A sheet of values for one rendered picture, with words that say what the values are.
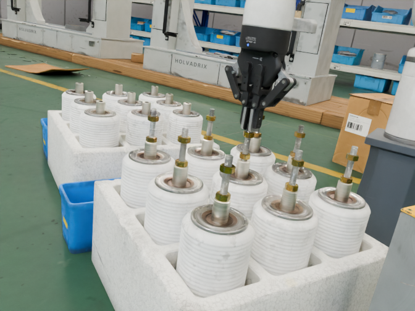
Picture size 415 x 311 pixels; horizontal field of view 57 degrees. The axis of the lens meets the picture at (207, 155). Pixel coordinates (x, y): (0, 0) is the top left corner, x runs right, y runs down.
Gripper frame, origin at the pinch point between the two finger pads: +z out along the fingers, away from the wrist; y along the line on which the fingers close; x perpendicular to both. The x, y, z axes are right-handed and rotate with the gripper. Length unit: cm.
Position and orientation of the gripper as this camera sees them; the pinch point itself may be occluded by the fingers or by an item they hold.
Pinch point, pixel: (251, 118)
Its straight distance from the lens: 62.3
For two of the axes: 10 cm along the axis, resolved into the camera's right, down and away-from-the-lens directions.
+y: 7.0, 3.2, -6.5
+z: -1.3, 9.4, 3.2
